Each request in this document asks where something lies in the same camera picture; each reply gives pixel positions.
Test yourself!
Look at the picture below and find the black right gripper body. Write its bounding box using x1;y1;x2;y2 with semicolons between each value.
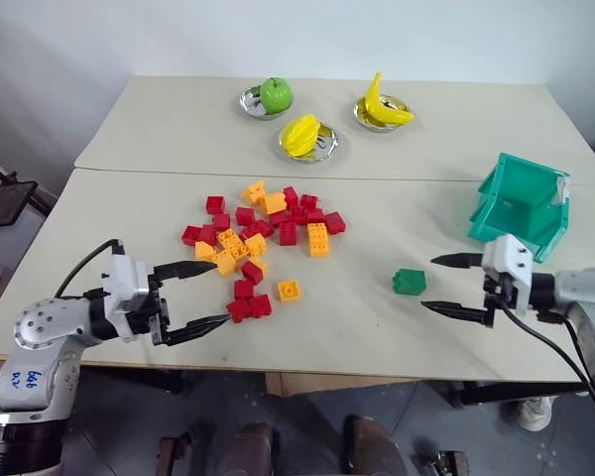
482;270;520;318

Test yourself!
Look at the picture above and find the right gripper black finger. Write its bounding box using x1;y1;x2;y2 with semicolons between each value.
419;299;496;328
429;252;485;271

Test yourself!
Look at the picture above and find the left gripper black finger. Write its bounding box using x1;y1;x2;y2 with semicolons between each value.
153;260;216;286
166;313;231;347

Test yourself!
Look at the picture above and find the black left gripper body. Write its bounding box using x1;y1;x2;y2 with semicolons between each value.
128;275;173;348

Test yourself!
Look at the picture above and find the long yellow toy block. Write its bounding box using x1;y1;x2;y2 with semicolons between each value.
216;229;250;260
306;222;331;259

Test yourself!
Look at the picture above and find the green toy block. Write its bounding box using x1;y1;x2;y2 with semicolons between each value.
392;268;428;298

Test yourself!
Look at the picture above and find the teal plastic bin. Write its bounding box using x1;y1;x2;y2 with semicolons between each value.
466;152;573;265

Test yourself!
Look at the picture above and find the flat yellow toy block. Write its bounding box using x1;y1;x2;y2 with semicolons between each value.
276;279;302;302

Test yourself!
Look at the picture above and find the white shoe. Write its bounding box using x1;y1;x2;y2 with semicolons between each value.
517;396;557;433

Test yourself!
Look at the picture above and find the dark rounded shape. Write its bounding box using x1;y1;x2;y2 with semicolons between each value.
343;415;409;476
226;420;282;476

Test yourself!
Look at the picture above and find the brown cardboard box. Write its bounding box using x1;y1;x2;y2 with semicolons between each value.
264;372;418;397

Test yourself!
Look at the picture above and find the silver metal plate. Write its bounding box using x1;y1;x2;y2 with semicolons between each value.
236;84;295;122
277;123;340;166
352;94;412;134

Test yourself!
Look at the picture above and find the yellow toy banana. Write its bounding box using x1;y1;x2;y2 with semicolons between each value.
363;71;416;126

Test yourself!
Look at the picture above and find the yellow toy starfruit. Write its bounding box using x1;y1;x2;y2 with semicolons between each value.
282;113;322;160

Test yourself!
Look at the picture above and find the black flat panel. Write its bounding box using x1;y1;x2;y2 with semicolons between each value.
0;179;40;230

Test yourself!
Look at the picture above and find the green toy apple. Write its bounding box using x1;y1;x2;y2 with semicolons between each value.
259;75;295;116

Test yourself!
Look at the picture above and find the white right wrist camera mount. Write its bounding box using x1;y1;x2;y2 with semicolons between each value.
481;233;535;318

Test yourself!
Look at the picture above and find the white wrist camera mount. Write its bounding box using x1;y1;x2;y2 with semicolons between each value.
481;233;535;318
100;254;151;344

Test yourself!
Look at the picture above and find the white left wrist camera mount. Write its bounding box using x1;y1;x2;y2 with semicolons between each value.
100;254;151;344

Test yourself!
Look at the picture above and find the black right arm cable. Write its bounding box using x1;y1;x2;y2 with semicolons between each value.
498;302;595;406

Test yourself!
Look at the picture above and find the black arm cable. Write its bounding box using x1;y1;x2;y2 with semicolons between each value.
498;302;595;406
54;238;128;300

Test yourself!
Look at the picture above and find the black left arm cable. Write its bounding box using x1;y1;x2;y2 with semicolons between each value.
54;238;128;300

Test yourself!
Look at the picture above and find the black table frame bar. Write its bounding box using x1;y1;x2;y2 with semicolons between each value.
444;380;592;409

